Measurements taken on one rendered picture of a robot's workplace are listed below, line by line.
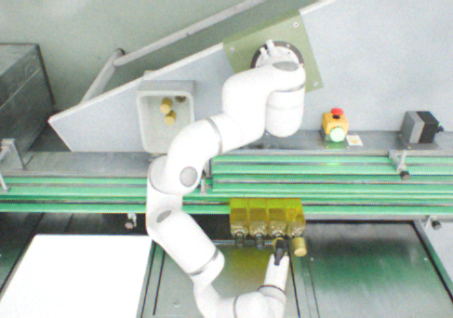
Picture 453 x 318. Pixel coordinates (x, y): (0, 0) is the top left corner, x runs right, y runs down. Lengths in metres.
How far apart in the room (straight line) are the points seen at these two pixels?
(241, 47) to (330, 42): 0.28
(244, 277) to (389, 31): 0.85
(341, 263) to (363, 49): 0.68
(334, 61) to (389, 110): 0.27
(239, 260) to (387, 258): 0.50
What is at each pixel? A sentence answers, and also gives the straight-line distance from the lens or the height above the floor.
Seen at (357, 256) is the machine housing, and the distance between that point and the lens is 1.40.
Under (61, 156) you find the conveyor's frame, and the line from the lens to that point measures 1.49.
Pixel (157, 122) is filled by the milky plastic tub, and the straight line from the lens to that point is 1.33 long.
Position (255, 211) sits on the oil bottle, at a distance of 1.21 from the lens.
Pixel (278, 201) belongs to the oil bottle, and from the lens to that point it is 1.25.
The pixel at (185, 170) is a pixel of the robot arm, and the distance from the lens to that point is 0.75.
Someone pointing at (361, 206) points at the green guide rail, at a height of 0.94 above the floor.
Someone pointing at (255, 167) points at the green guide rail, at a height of 0.95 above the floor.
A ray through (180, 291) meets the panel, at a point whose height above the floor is 1.21.
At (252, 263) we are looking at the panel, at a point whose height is 1.10.
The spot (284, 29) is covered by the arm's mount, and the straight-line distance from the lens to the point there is 1.14.
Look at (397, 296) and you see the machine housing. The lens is 1.34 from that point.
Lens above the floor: 1.90
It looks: 54 degrees down
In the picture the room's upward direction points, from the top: 179 degrees counter-clockwise
